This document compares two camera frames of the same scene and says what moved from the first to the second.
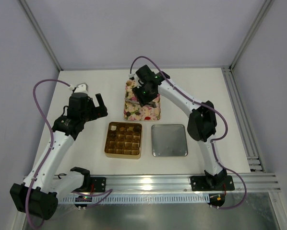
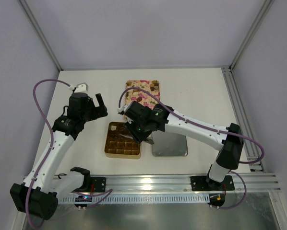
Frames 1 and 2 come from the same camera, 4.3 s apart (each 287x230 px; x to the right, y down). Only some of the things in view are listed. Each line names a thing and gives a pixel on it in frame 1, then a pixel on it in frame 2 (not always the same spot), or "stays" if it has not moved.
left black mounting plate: [99, 184] stays
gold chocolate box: [124, 140] stays
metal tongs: [151, 104] to [148, 138]
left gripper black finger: [100, 100] stays
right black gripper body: [143, 97] to [138, 135]
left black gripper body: [93, 110] stays
